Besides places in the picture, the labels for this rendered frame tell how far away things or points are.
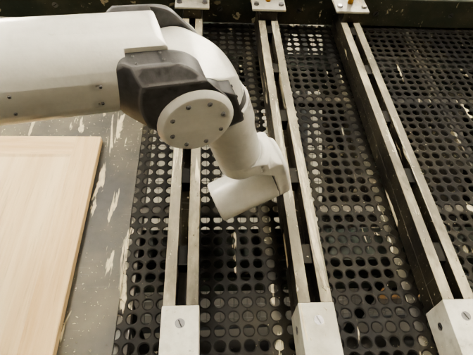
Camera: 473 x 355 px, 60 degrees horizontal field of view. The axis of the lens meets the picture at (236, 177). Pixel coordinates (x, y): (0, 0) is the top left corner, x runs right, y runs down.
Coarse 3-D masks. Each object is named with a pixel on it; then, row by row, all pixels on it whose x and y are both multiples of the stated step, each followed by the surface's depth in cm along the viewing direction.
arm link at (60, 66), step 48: (0, 48) 32; (48, 48) 33; (96, 48) 34; (144, 48) 36; (0, 96) 33; (48, 96) 35; (96, 96) 36; (144, 96) 36; (192, 96) 37; (192, 144) 42
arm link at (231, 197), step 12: (216, 180) 64; (228, 180) 63; (240, 180) 62; (252, 180) 62; (264, 180) 62; (216, 192) 62; (228, 192) 62; (240, 192) 62; (252, 192) 62; (264, 192) 62; (276, 192) 63; (216, 204) 62; (228, 204) 62; (240, 204) 62; (252, 204) 63; (228, 216) 63
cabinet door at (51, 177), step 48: (0, 144) 94; (48, 144) 95; (96, 144) 96; (0, 192) 86; (48, 192) 87; (0, 240) 79; (48, 240) 80; (0, 288) 73; (48, 288) 74; (0, 336) 68; (48, 336) 69
